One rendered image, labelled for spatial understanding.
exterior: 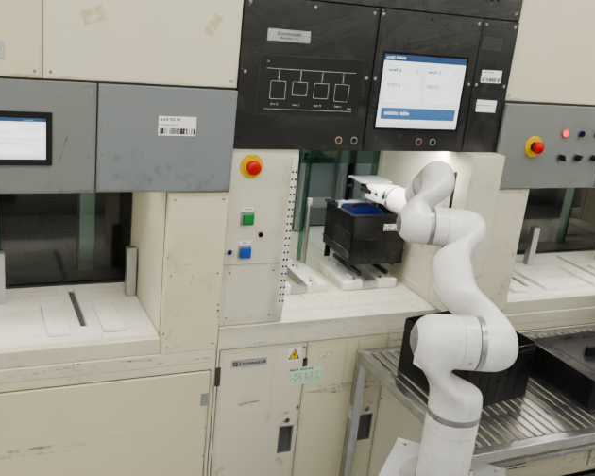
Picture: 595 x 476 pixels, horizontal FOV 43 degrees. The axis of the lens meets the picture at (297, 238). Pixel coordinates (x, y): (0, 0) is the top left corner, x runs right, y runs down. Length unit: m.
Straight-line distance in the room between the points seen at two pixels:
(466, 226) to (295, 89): 0.59
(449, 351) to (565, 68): 1.25
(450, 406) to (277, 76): 0.96
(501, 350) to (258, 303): 0.83
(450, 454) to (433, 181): 0.69
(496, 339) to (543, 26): 1.17
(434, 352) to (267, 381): 0.85
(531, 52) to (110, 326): 1.52
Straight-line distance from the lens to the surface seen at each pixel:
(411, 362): 2.32
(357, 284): 2.63
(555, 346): 2.52
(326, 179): 3.26
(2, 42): 1.93
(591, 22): 2.68
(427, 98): 2.32
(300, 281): 2.59
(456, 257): 1.86
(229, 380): 2.35
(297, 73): 2.11
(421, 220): 1.95
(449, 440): 1.79
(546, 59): 2.58
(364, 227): 2.57
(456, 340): 1.68
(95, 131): 1.98
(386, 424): 2.71
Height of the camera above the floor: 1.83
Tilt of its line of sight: 18 degrees down
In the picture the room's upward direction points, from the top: 6 degrees clockwise
